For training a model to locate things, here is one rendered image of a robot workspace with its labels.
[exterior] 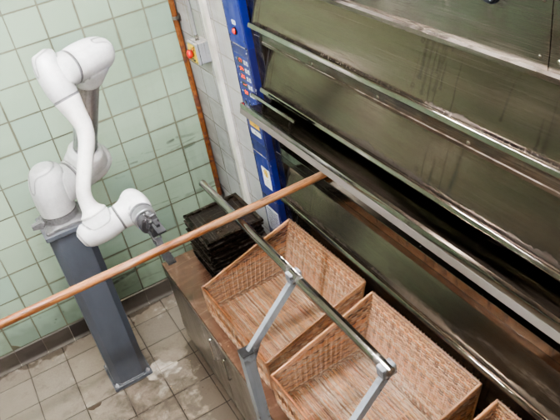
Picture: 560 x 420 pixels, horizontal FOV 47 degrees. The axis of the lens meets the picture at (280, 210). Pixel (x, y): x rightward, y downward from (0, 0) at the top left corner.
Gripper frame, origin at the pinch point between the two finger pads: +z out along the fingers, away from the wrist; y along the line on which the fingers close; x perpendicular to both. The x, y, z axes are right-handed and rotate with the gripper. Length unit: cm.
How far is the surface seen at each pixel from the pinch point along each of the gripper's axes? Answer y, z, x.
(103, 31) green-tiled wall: -40, -122, -27
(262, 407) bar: 50, 40, -6
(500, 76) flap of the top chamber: -66, 85, -67
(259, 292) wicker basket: 60, -22, -37
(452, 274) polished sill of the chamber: 1, 71, -65
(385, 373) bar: 3, 88, -27
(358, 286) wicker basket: 35, 26, -59
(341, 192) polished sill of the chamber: 1, 13, -65
